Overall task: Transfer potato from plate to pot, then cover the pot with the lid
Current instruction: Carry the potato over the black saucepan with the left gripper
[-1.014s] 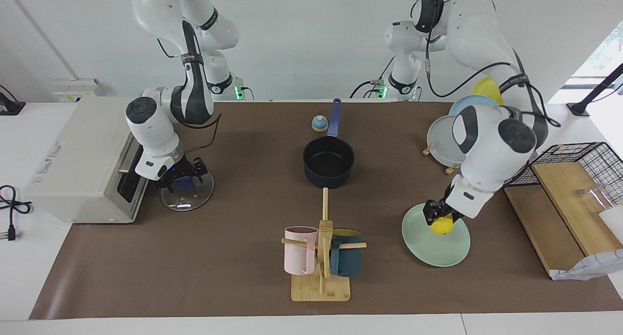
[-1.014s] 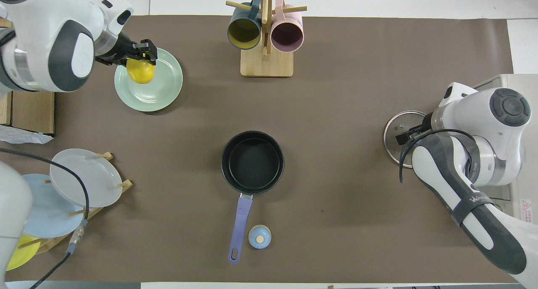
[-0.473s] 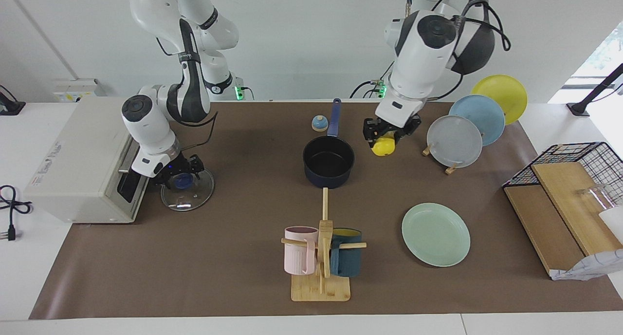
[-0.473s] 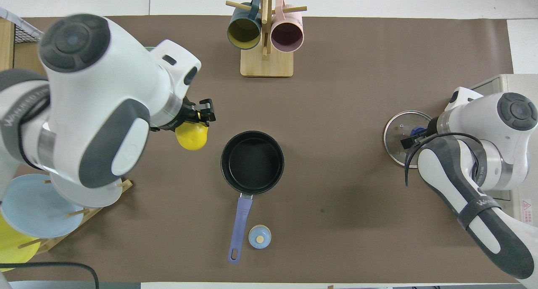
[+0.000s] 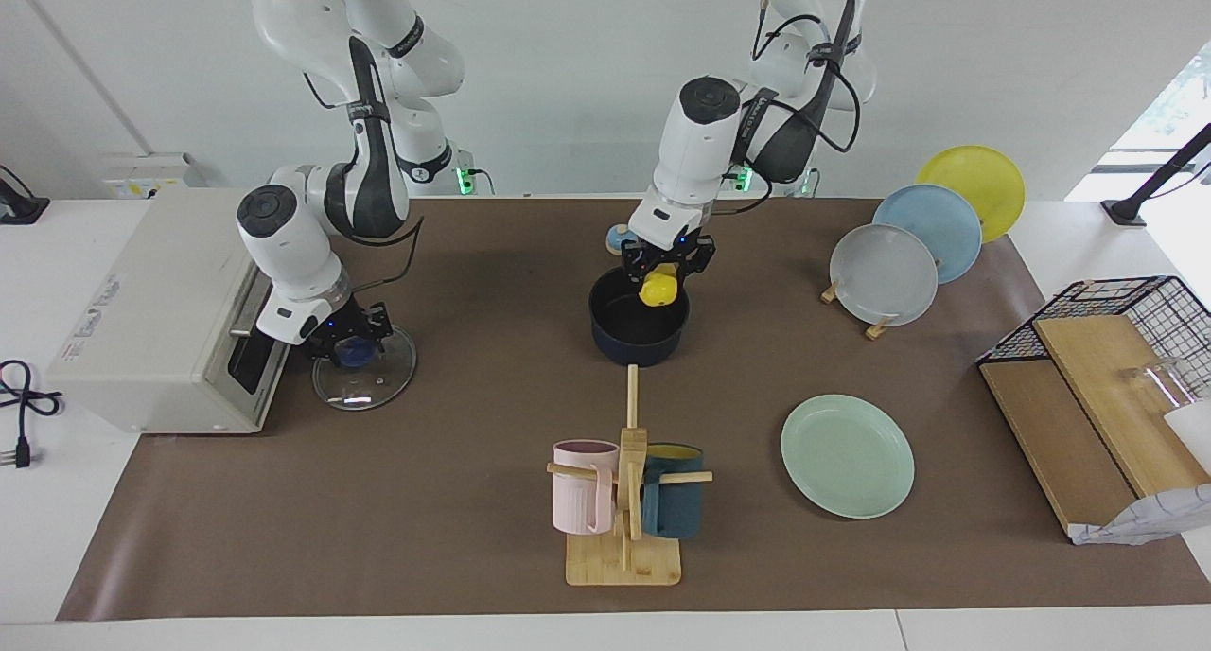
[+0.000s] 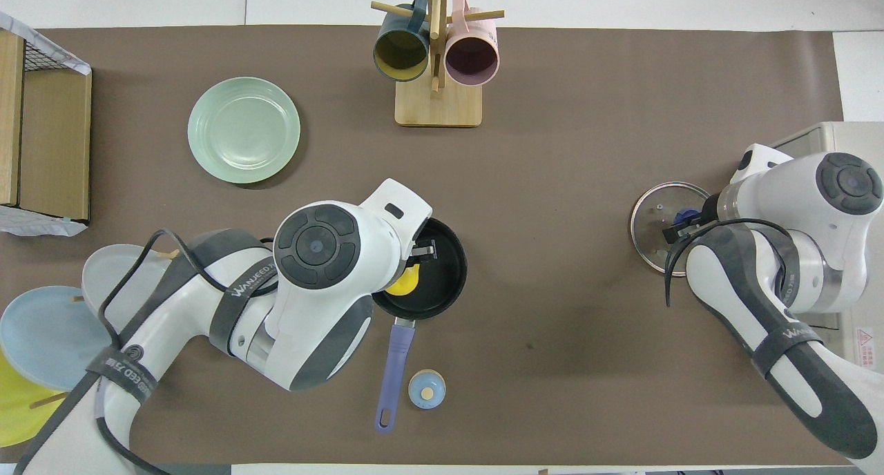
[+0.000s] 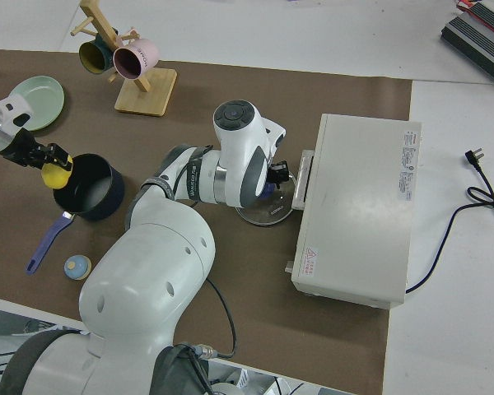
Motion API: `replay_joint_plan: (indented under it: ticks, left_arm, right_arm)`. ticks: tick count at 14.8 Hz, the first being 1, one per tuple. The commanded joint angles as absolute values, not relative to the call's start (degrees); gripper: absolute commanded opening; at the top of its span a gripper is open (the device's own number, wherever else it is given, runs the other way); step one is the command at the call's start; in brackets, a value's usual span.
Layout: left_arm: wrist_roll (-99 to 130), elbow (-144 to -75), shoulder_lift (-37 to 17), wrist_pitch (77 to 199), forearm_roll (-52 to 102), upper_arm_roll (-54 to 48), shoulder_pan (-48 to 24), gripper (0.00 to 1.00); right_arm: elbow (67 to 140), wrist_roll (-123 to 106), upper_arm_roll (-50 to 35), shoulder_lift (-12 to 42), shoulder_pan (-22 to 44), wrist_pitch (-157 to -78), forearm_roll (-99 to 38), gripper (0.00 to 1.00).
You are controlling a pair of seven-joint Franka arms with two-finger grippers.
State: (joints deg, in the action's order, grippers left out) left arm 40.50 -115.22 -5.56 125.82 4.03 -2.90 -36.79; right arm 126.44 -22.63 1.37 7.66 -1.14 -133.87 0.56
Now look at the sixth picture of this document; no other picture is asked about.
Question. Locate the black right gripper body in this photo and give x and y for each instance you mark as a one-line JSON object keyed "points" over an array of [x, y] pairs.
{"points": [[710, 207]]}

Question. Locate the glass lid blue knob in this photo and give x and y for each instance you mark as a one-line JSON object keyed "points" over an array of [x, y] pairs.
{"points": [[652, 219]]}

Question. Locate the yellow potato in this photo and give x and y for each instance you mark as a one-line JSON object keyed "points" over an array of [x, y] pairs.
{"points": [[407, 283]]}

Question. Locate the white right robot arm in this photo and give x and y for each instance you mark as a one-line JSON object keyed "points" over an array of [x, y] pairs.
{"points": [[829, 206]]}

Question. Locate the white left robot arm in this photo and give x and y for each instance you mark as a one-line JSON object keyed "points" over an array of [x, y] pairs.
{"points": [[318, 247]]}

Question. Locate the dark blue pot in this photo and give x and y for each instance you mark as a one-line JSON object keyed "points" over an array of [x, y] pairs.
{"points": [[442, 282]]}

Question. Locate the light green plate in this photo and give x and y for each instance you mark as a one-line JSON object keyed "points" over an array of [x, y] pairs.
{"points": [[244, 130]]}

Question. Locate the grey plate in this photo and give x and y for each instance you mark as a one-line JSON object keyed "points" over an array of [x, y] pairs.
{"points": [[110, 268]]}

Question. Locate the light blue plate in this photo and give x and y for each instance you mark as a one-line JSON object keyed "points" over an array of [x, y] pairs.
{"points": [[41, 330]]}

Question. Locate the wooden plate rack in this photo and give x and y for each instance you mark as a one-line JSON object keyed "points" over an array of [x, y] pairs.
{"points": [[48, 400]]}

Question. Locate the yellow plate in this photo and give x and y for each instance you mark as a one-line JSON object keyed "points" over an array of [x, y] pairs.
{"points": [[17, 413]]}

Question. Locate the brown table mat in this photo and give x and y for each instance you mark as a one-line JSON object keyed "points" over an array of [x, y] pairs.
{"points": [[587, 150]]}

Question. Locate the wooden mug tree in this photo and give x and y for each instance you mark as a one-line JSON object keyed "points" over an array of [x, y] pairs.
{"points": [[438, 105]]}

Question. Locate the beige toaster oven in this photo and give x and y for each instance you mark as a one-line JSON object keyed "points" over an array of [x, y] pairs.
{"points": [[856, 133]]}

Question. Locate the pink mug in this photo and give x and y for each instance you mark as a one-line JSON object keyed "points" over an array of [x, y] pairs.
{"points": [[472, 61]]}

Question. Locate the dark teal mug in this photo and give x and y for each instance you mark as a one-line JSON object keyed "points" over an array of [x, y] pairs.
{"points": [[400, 54]]}

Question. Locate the brown wooden board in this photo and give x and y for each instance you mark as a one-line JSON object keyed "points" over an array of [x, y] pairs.
{"points": [[55, 143]]}

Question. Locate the white patterned cloth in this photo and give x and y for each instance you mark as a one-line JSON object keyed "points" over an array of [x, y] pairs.
{"points": [[41, 47], [34, 223]]}

